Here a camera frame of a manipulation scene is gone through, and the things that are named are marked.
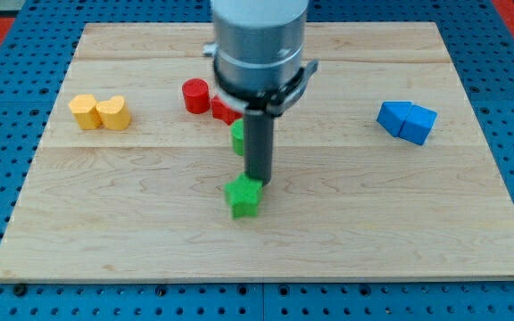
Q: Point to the wooden board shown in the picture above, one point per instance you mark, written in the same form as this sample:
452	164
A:
347	202

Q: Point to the green star block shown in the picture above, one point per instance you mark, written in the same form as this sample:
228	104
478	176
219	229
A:
243	196

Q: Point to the yellow heart block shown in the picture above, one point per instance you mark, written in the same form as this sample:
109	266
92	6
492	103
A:
114	113

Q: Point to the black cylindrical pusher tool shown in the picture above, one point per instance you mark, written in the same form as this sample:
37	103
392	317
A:
258	145

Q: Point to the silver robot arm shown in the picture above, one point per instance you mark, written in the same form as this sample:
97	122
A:
257	53

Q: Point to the red cylinder block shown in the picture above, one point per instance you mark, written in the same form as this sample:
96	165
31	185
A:
196	95

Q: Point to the yellow pentagon block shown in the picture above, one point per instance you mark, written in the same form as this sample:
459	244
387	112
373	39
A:
83	109

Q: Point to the blue pentagon block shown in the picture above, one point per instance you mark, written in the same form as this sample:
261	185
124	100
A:
392	115

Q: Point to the green circle block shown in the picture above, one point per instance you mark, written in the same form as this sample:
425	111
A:
237	137

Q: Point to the red star block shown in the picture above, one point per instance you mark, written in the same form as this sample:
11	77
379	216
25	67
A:
222	111

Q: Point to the blue cube block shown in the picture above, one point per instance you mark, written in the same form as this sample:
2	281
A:
418	124

